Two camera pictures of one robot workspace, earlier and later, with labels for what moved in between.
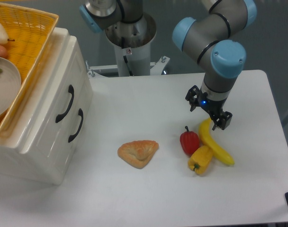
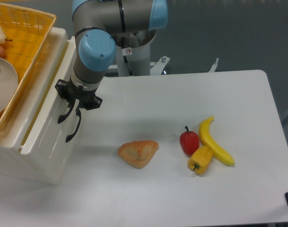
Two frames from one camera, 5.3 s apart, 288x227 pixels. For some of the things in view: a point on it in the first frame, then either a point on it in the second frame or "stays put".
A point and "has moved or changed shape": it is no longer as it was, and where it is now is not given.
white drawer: x=44 y=126 has moved or changed shape
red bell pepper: x=189 y=141 stays put
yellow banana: x=206 y=138 stays put
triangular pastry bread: x=138 y=153 stays put
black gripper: x=195 y=95 -> x=86 y=100
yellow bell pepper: x=200 y=159 stays put
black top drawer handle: x=71 y=90 has moved or changed shape
